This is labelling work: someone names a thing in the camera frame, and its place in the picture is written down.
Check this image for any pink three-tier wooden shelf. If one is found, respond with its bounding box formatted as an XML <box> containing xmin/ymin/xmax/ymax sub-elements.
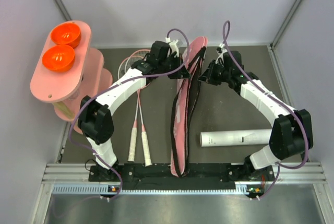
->
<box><xmin>30</xmin><ymin>20</ymin><xmax>113</xmax><ymax>134</ymax></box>

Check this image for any white shuttlecock tube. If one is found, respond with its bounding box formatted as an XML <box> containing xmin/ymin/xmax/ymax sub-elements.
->
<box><xmin>200</xmin><ymin>129</ymin><xmax>271</xmax><ymax>147</ymax></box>

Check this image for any upper orange plastic bowl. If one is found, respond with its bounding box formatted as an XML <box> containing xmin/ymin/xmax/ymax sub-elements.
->
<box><xmin>51</xmin><ymin>22</ymin><xmax>81</xmax><ymax>48</ymax></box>

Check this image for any orange plastic bowl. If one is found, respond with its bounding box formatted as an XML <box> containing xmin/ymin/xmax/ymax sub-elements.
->
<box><xmin>42</xmin><ymin>44</ymin><xmax>76</xmax><ymax>73</ymax></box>
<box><xmin>51</xmin><ymin>22</ymin><xmax>81</xmax><ymax>48</ymax></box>

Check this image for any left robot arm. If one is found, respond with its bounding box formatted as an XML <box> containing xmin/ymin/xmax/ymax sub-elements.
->
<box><xmin>77</xmin><ymin>38</ymin><xmax>185</xmax><ymax>181</ymax></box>

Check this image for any grey slotted cable duct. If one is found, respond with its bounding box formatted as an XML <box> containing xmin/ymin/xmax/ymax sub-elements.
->
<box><xmin>52</xmin><ymin>184</ymin><xmax>263</xmax><ymax>195</ymax></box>

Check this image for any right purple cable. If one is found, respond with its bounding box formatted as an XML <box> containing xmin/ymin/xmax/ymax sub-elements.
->
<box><xmin>222</xmin><ymin>20</ymin><xmax>310</xmax><ymax>200</ymax></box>

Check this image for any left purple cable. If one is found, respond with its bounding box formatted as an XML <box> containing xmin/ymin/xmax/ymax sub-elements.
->
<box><xmin>68</xmin><ymin>28</ymin><xmax>190</xmax><ymax>200</ymax></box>

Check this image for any purple cable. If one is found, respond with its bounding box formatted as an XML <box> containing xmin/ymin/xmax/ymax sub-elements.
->
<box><xmin>68</xmin><ymin>28</ymin><xmax>190</xmax><ymax>200</ymax></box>
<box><xmin>222</xmin><ymin>20</ymin><xmax>310</xmax><ymax>200</ymax></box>

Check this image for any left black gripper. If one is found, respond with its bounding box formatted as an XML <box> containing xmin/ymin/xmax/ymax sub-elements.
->
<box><xmin>158</xmin><ymin>53</ymin><xmax>190</xmax><ymax>79</ymax></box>

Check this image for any lower orange plastic bowl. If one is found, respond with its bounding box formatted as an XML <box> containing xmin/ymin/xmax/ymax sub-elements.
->
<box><xmin>42</xmin><ymin>44</ymin><xmax>76</xmax><ymax>73</ymax></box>

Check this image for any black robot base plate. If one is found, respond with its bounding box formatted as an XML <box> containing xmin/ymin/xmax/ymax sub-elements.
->
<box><xmin>88</xmin><ymin>163</ymin><xmax>275</xmax><ymax>190</ymax></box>

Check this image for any pink SPORT racket bag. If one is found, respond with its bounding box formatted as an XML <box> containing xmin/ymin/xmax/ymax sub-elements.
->
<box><xmin>170</xmin><ymin>36</ymin><xmax>208</xmax><ymax>178</ymax></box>

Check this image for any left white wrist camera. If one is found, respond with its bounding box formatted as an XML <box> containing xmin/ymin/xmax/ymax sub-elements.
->
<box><xmin>165</xmin><ymin>37</ymin><xmax>183</xmax><ymax>57</ymax></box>

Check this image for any pink badminton racket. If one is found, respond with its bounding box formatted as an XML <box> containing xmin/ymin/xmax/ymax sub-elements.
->
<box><xmin>117</xmin><ymin>56</ymin><xmax>153</xmax><ymax>162</ymax></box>
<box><xmin>125</xmin><ymin>49</ymin><xmax>160</xmax><ymax>167</ymax></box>

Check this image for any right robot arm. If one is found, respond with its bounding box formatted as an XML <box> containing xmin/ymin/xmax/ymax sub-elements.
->
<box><xmin>198</xmin><ymin>51</ymin><xmax>314</xmax><ymax>180</ymax></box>

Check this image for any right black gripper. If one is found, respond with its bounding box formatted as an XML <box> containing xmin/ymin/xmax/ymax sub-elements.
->
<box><xmin>198</xmin><ymin>61</ymin><xmax>231</xmax><ymax>86</ymax></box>

